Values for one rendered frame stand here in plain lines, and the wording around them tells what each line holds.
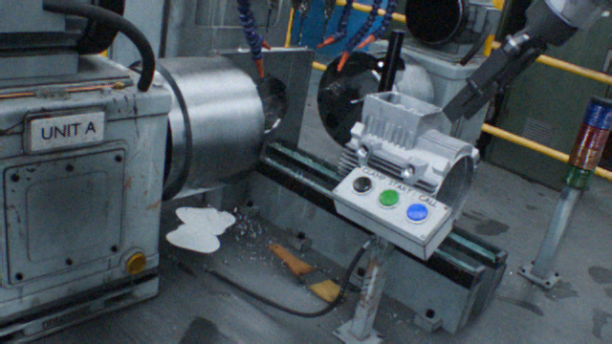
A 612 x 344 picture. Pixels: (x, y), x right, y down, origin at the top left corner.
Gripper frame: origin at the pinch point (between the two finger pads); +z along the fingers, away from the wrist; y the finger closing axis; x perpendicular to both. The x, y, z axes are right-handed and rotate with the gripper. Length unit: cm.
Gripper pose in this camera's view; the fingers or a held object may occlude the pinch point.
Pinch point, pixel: (468, 102)
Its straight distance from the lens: 96.6
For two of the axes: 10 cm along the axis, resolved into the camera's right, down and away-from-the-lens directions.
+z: -5.2, 5.9, 6.2
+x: 5.3, 7.9, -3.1
